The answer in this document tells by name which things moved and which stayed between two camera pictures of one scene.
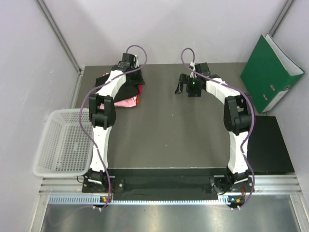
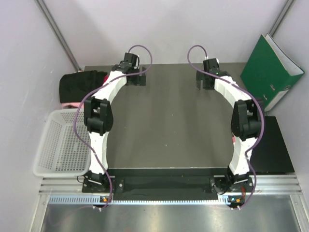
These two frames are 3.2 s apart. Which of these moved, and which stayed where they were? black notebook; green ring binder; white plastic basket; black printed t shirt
Moved: black printed t shirt
Stayed: black notebook; green ring binder; white plastic basket
